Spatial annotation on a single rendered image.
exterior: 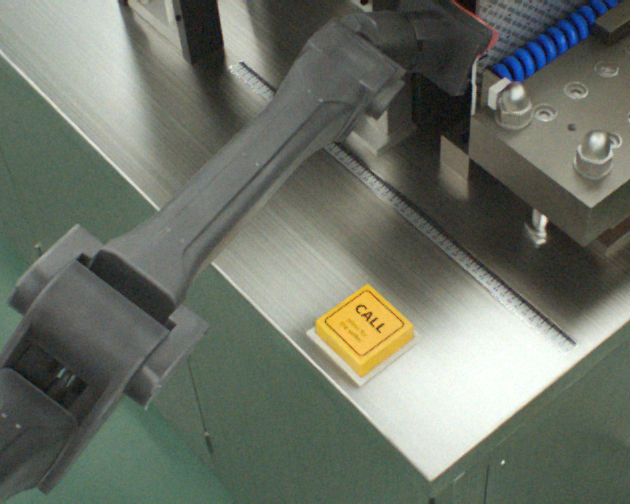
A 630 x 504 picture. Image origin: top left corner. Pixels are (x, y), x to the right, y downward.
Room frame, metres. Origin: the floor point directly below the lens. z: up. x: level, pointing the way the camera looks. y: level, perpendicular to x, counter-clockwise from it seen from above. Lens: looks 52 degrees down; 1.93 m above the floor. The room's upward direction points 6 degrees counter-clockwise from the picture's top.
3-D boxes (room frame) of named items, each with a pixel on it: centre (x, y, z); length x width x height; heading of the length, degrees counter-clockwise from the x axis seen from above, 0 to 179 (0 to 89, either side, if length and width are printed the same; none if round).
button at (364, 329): (0.69, -0.04, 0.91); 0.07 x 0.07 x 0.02; 35
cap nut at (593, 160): (0.77, -0.27, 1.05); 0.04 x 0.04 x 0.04
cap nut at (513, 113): (0.84, -0.21, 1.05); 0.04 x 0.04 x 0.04
